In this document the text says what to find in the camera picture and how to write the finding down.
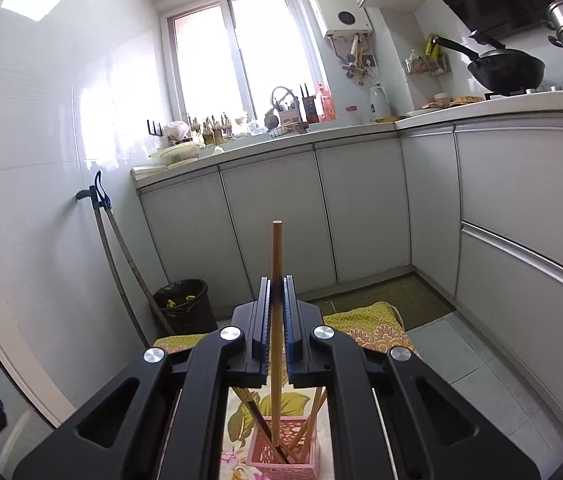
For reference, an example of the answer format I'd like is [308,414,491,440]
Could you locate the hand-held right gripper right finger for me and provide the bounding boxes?
[284,274,542,480]

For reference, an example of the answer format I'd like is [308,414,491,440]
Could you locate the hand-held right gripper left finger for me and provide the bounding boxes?
[12,275,275,480]

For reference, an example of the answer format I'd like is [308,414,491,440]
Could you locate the single light wooden chopstick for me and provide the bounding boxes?
[270,220,285,462]

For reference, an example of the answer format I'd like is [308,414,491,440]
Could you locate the brown wooden chopstick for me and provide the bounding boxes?
[304,391,329,445]
[289,389,323,461]

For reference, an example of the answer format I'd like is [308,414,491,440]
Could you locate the black chopstick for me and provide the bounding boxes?
[234,386,289,464]

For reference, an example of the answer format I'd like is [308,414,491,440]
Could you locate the pink perforated utensil holder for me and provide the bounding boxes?
[248,412,322,480]

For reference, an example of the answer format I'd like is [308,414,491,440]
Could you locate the floral printed tablecloth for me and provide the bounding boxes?
[154,301,419,480]

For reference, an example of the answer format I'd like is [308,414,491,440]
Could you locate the black trash bin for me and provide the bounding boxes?
[152,279,218,337]

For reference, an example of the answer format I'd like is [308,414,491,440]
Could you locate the green floor mat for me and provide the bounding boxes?
[309,272,456,332]

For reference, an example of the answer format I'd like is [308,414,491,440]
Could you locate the white kitchen countertop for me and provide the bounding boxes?
[132,89,563,184]

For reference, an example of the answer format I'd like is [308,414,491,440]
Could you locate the white lidded food container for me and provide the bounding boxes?
[150,141,203,168]

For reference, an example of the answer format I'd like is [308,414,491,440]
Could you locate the row of small brown bottles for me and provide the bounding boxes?
[182,114,235,147]

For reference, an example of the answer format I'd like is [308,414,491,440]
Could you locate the white plastic bag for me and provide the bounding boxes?
[166,120,193,144]

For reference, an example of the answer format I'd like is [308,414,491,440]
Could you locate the black knife block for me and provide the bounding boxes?
[301,83,320,124]

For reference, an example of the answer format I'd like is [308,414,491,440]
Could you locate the red plastic bottle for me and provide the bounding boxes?
[315,83,337,122]

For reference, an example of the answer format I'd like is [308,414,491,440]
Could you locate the white thermos kettle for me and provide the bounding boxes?
[366,82,393,122]

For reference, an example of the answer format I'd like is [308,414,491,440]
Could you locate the grey lower kitchen cabinets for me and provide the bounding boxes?
[132,110,563,427]

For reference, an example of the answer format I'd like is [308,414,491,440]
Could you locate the kitchen window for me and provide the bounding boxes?
[160,0,328,127]

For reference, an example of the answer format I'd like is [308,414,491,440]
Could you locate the water heater pipes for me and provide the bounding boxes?
[333,34,378,87]

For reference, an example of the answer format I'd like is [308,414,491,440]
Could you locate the plates of food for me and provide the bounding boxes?
[420,92,485,112]

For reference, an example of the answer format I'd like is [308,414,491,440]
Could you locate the white gas water heater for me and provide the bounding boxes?
[304,0,373,40]

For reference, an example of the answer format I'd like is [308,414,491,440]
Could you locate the gas stove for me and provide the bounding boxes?
[483,84,563,99]

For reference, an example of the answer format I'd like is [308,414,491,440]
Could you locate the black wok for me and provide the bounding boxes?
[433,30,547,96]

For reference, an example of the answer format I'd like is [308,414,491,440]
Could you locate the square ceiling light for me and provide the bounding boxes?
[0,0,61,24]

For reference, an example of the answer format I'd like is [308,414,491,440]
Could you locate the wooden broom handle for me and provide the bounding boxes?
[108,209,173,337]

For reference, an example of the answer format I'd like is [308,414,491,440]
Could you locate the grey mop handle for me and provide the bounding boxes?
[92,202,148,350]

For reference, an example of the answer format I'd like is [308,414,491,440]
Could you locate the wire basket with handle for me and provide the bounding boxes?
[269,86,308,136]

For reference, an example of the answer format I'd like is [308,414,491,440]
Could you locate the blue wall clip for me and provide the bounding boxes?
[92,170,114,211]

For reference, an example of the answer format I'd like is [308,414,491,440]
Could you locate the wall spice rack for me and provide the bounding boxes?
[403,34,451,76]

